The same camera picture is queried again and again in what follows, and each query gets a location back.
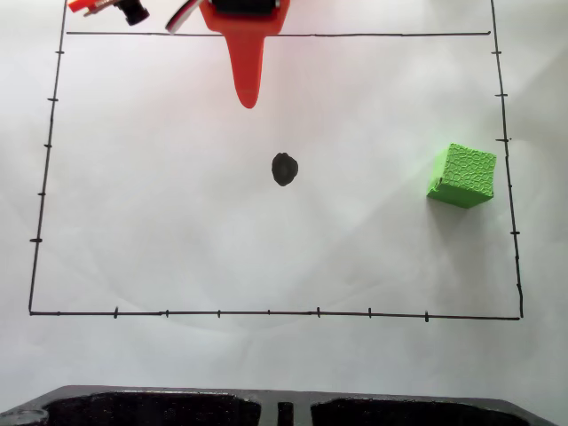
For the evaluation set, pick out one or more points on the green textured foam cube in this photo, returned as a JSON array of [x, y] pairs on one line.
[[463, 179]]

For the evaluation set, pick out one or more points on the black dot mark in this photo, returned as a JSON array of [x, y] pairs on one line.
[[284, 169]]

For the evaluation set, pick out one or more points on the white paper sheet, drawn frame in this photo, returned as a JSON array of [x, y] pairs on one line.
[[177, 231]]

